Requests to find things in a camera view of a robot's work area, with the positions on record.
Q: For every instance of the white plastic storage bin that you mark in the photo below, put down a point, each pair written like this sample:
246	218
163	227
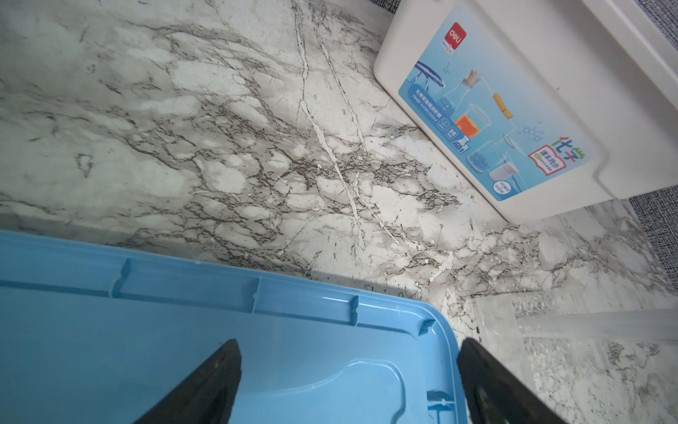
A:
545	106

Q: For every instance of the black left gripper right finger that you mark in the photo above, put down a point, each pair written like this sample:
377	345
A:
494	394

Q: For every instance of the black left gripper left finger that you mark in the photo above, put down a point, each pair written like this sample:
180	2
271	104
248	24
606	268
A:
207	395

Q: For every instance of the blue plastic bin lid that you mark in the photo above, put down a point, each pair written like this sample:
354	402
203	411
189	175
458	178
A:
94	334

